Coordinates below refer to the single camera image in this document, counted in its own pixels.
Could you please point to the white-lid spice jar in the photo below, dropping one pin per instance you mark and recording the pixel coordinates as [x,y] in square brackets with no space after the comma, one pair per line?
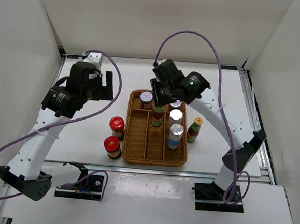
[146,98]
[176,105]

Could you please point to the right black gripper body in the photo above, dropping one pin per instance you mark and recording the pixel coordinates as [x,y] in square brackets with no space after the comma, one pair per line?
[168,97]

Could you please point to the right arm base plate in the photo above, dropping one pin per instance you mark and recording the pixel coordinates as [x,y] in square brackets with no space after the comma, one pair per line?
[209,197]

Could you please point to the upper red-lid sauce jar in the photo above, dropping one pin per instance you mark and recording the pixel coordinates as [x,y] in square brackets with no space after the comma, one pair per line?
[117,126]

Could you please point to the lower red-lid sauce jar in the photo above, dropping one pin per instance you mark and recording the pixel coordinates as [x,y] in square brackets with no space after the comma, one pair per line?
[112,147]

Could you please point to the brown wicker divided basket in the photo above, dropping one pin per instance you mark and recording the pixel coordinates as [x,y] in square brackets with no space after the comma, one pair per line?
[145,144]

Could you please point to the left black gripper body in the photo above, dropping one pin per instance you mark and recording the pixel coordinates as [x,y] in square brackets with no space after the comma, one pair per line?
[96,91]

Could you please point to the yellow-cap chili bottle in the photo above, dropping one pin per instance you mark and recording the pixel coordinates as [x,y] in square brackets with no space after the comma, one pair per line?
[194,129]
[157,116]

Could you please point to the red-lid sauce jar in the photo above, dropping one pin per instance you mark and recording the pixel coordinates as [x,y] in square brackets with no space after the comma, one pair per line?
[117,126]
[112,147]

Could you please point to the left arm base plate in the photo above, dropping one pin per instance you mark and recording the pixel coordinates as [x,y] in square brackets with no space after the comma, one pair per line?
[91,186]

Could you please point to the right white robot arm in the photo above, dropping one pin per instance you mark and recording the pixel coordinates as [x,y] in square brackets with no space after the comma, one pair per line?
[170,84]

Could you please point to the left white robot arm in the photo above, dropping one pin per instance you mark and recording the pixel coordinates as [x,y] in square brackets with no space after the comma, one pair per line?
[24,172]

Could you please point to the silver-cap pepper shaker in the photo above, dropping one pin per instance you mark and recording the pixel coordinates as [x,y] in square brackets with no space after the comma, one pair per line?
[175,135]
[175,117]

